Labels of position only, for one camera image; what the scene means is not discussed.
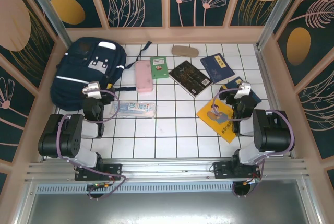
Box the navy book with yellow label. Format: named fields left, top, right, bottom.
left=200, top=53, right=235, bottom=85
left=224, top=76, right=262, bottom=104

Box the clear pack of face masks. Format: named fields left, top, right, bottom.
left=109, top=100, right=157, bottom=119

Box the pink pencil case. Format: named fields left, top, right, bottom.
left=134, top=60, right=153, bottom=95

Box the black book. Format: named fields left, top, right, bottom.
left=168, top=60, right=213, bottom=99

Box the navy blue backpack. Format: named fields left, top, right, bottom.
left=50, top=37, right=152, bottom=112

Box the green notebook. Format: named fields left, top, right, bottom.
left=150, top=56, right=170, bottom=80

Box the tan glasses case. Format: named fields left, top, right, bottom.
left=171, top=45, right=199, bottom=58

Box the grey metal panel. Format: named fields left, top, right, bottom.
left=15, top=191, right=321, bottom=224

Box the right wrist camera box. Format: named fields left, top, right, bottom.
left=234, top=82, right=253, bottom=100

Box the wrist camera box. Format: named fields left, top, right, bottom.
left=81, top=82, right=102, bottom=100
left=234, top=82, right=253, bottom=100

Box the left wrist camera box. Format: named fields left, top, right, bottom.
left=81, top=82, right=102, bottom=100

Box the aluminium side rail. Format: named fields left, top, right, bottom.
left=254, top=45, right=295, bottom=160

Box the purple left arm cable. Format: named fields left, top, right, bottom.
left=56, top=89, right=128, bottom=201

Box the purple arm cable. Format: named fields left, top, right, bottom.
left=212, top=88, right=296, bottom=198
left=56, top=89, right=128, bottom=201

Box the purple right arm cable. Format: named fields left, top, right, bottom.
left=212, top=88, right=296, bottom=198

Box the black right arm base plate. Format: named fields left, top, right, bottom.
left=213, top=161, right=261, bottom=181

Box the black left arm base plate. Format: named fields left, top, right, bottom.
left=75, top=163, right=123, bottom=182

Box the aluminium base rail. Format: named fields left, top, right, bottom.
left=25, top=158, right=310, bottom=184

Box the aluminium corner post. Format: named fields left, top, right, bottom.
left=21, top=0, right=77, bottom=54
left=255, top=0, right=301, bottom=50

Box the grey slotted cable duct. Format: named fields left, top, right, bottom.
left=35, top=184, right=299, bottom=194

